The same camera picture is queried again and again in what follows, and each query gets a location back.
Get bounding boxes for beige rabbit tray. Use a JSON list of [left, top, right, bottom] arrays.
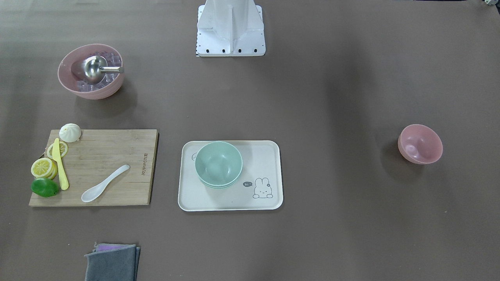
[[177, 140, 284, 212]]

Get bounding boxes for green lime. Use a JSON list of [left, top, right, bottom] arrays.
[[31, 178, 59, 197]]

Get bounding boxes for grey folded cloth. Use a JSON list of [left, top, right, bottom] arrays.
[[85, 243, 141, 281]]

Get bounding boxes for lemon slice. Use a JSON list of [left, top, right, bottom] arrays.
[[45, 141, 68, 159]]

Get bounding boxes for yellow plastic knife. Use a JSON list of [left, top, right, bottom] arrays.
[[52, 138, 70, 190]]

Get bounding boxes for bamboo cutting board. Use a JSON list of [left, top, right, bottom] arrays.
[[29, 129, 159, 207]]

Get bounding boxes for white ceramic spoon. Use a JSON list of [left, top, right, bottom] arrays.
[[81, 164, 130, 203]]

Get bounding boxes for pink bowl with ice cubes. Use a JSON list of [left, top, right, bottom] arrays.
[[57, 43, 125, 100]]

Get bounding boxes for green bowl stack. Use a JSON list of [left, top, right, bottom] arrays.
[[195, 141, 243, 190]]

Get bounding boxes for metal ice scoop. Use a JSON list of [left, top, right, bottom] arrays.
[[70, 55, 124, 85]]

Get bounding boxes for white garlic bulb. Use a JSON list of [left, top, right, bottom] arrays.
[[59, 123, 82, 142]]

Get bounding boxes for half lemon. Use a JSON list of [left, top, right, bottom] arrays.
[[30, 158, 58, 180]]

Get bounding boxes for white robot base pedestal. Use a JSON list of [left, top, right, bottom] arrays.
[[195, 0, 266, 57]]

